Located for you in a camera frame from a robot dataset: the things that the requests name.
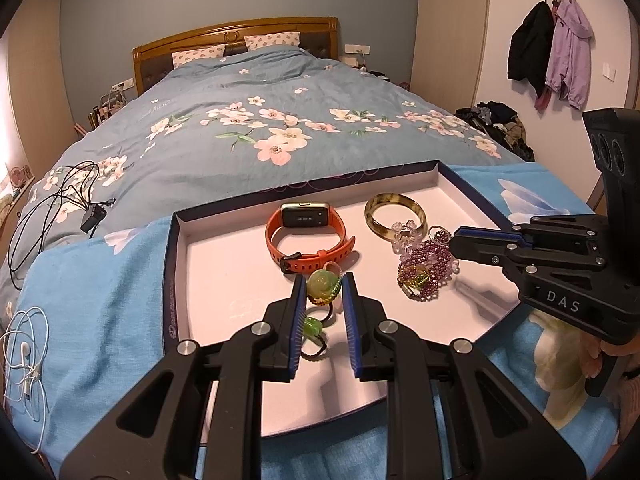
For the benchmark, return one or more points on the bedside clutter of bottles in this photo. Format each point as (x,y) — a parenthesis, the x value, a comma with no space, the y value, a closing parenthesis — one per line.
(105,107)

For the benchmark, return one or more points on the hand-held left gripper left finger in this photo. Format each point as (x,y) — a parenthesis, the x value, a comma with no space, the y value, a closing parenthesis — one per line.
(297,327)

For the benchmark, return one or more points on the white wall socket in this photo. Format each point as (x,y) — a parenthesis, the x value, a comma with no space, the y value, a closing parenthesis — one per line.
(123,85)

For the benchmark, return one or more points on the white earphones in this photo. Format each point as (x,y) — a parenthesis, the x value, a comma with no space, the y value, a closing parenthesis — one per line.
(25,355)

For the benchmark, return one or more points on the pile of dark clothes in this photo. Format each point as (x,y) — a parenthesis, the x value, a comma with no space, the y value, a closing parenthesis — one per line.
(500,125)

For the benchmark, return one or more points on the amber bangle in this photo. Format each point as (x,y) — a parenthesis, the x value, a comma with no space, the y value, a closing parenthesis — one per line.
(395,198)

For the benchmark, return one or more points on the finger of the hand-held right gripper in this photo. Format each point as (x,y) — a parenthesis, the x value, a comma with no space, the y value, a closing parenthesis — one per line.
(475,250)
(480,232)

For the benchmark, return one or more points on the orange smartwatch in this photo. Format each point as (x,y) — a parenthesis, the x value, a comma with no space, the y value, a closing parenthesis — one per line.
(300,263)

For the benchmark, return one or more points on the person's right hand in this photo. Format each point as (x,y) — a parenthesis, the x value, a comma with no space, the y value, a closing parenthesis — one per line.
(622,350)

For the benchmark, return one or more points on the dotted white pillow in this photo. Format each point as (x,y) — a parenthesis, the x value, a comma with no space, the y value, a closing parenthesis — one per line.
(272,40)
(197,56)

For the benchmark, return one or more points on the small white light switch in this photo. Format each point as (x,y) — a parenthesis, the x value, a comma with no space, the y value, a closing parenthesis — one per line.
(609,71)

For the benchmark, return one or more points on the purple jacket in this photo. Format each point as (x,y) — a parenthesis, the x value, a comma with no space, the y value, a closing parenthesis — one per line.
(570,50)

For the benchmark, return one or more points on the yellow glass bead charm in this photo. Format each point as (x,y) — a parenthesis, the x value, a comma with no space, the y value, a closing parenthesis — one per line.
(415,276)

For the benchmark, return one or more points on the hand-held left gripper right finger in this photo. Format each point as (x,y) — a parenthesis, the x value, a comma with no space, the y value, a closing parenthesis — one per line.
(350,327)

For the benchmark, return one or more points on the wooden bed headboard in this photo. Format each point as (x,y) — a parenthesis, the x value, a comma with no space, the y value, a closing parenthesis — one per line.
(225,30)

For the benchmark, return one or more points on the white tray with dark rim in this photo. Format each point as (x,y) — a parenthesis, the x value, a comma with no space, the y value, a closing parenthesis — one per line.
(225,270)

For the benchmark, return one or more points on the black jacket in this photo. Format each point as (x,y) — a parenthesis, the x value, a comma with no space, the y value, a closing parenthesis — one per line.
(530,45)

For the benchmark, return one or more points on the blue floral duvet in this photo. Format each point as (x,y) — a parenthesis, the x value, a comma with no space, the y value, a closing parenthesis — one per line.
(225,90)

